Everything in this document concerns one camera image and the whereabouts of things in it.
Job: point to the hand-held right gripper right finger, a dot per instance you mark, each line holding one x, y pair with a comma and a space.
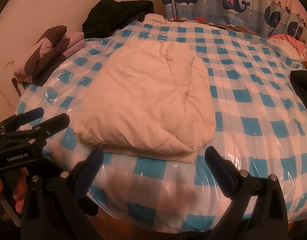
218, 165

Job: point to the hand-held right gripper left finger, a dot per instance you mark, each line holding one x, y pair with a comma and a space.
93, 163

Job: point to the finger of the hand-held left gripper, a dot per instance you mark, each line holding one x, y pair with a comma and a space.
31, 113
48, 126

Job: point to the white padded coat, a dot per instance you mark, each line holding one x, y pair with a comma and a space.
148, 100

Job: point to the person's left hand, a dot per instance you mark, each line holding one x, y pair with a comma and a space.
19, 187

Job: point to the dark narrow object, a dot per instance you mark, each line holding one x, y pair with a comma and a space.
16, 87

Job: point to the purple and brown folded blanket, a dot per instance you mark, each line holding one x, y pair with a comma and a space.
48, 52

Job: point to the blue checkered plastic-covered bedding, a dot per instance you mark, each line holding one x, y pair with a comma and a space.
243, 92

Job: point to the dark cloth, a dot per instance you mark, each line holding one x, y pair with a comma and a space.
303, 87

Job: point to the black jacket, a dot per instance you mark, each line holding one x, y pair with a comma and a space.
116, 17

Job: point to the brown crumpled fabric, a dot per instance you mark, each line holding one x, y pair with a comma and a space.
233, 28

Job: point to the pink cloth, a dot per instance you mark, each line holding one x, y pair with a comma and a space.
291, 43

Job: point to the whale print curtain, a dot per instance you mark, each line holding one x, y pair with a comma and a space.
231, 2

